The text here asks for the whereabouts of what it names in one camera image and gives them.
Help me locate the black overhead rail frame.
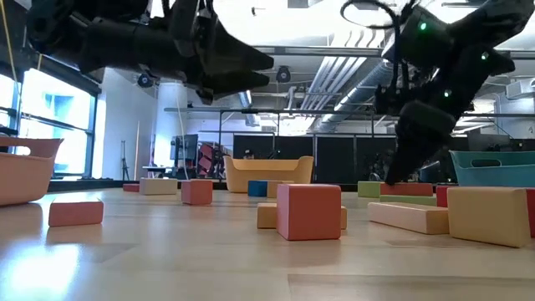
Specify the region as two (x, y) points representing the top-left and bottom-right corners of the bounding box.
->
(163, 106), (535, 139)

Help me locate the yellow cable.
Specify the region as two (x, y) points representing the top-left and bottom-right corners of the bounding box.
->
(0, 0), (21, 87)

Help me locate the black aluminium table frame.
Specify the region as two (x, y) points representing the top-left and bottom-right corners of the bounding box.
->
(47, 178), (461, 194)

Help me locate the blue rectangular block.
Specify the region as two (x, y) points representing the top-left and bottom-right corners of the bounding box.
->
(247, 180), (269, 198)

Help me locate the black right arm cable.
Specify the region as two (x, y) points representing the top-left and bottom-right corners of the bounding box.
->
(339, 0), (405, 91)

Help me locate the white air conditioning unit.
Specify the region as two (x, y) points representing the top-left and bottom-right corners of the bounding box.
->
(504, 77), (535, 101)

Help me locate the orange plastic bin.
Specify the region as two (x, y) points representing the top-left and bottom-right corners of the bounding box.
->
(0, 136), (64, 207)

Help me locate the long red block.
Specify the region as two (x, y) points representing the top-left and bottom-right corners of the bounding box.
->
(379, 181), (435, 197)

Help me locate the dark blue bin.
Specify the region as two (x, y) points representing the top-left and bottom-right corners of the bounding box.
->
(418, 160), (442, 186)

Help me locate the silver ventilation duct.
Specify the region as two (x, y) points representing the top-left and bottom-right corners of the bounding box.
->
(311, 58), (396, 133)

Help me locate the red cube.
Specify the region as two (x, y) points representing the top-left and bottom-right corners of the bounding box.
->
(276, 183), (343, 242)
(181, 179), (214, 206)

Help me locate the green rectangular block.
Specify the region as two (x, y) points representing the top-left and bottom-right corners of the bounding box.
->
(357, 180), (382, 199)

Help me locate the large window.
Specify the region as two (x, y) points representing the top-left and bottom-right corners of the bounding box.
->
(0, 69), (100, 180)

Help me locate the black partition panel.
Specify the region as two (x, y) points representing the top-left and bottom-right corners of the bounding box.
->
(232, 133), (398, 186)

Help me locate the yellow plastic bin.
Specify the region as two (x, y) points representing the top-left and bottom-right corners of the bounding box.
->
(223, 155), (315, 194)

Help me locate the pale cream rectangular block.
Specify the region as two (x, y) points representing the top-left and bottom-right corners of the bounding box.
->
(139, 177), (179, 196)

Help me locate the grey ceiling beam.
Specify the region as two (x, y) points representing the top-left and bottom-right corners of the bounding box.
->
(252, 44), (535, 59)

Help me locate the long tan block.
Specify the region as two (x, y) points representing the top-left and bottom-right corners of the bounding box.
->
(367, 202), (451, 236)

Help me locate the teal plastic bin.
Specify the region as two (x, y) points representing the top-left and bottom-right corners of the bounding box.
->
(449, 150), (535, 189)

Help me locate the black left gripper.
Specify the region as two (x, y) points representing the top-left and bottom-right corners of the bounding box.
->
(166, 0), (276, 104)

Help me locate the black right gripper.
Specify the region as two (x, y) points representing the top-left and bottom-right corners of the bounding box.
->
(374, 82), (458, 187)

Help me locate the computer monitor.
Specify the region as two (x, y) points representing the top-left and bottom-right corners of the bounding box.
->
(169, 133), (200, 169)

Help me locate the long green block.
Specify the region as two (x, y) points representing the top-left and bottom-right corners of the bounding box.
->
(378, 194), (438, 207)

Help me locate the black round ceiling camera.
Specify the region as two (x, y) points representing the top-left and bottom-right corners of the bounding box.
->
(136, 72), (155, 89)
(275, 64), (293, 84)

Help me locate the black tripod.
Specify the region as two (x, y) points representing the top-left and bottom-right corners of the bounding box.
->
(119, 140), (131, 181)

